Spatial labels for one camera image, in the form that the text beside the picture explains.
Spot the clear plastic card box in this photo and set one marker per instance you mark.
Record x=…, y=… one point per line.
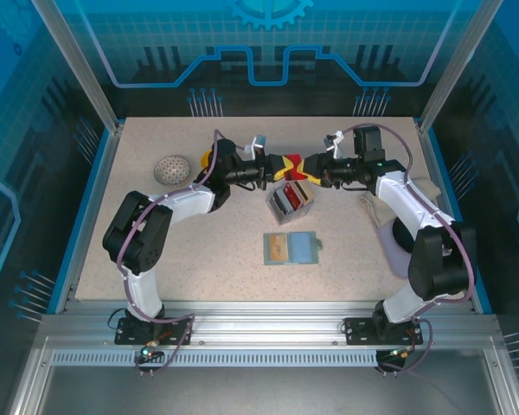
x=285, y=218

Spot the green leather card holder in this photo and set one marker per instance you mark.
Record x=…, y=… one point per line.
x=303, y=248

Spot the gold card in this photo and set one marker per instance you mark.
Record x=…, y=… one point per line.
x=306, y=192
x=279, y=248

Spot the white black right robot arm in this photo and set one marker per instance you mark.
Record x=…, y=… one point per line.
x=411, y=203

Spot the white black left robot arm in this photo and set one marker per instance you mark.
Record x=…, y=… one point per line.
x=186, y=203

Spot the red white card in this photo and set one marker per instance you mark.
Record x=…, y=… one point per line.
x=290, y=195

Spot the orange plastic bowl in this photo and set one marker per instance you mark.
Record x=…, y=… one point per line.
x=204, y=160

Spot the beige cloth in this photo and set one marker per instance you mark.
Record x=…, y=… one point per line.
x=426, y=186

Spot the black round dish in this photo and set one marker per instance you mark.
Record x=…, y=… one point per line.
x=400, y=235

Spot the lavender board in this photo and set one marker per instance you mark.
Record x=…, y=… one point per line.
x=389, y=255

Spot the aluminium base beam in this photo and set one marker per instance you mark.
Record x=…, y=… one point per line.
x=264, y=324

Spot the small LED connector board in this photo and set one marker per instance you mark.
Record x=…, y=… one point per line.
x=146, y=353
x=398, y=354

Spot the steel sheet tray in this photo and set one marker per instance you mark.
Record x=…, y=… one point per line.
x=259, y=393

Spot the aluminium frame post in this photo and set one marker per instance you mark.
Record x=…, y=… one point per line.
x=458, y=65
x=75, y=65

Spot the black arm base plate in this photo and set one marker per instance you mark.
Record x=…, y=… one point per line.
x=359, y=330
x=127, y=333

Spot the aluminium side rail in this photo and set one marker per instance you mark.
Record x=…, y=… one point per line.
x=91, y=216

